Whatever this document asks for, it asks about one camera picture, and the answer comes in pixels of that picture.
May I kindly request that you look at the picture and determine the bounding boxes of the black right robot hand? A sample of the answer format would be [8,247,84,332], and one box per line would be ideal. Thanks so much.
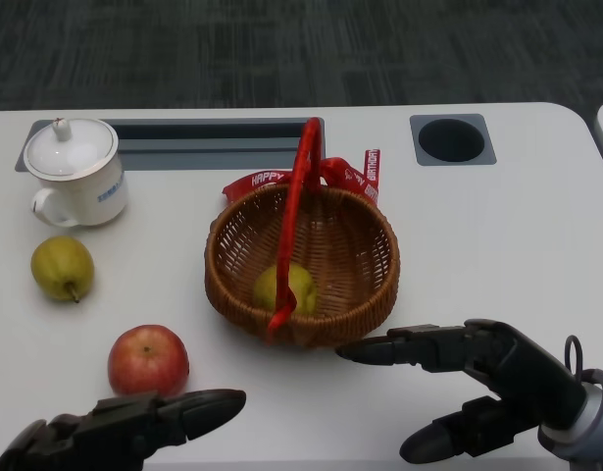
[334,318,589,465]

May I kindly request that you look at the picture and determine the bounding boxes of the red happy birthday ribbon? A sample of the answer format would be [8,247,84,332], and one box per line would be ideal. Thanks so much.
[221,147,382,207]

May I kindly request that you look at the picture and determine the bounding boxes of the red apple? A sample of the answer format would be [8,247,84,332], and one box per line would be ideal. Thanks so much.
[107,324,190,397]

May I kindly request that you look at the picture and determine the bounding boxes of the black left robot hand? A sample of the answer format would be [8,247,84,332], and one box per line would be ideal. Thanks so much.
[0,389,247,471]

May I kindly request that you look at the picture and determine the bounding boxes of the brown wicker basket red handle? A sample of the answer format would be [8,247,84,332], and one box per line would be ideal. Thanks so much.
[204,116,401,348]

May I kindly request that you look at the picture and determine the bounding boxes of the white ceramic mug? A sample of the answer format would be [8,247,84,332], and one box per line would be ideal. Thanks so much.
[28,141,129,229]

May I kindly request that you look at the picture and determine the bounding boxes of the grey table cable tray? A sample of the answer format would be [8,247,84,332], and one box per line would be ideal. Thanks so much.
[15,116,327,173]

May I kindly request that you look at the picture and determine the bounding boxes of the grey table grommet round hole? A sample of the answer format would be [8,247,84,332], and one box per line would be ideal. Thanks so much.
[409,113,497,167]

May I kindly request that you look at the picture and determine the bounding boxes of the green pear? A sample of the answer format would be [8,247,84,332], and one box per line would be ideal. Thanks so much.
[253,263,318,315]
[29,235,95,304]

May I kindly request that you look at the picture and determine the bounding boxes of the white mug lid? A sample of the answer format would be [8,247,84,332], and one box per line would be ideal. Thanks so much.
[24,116,120,179]

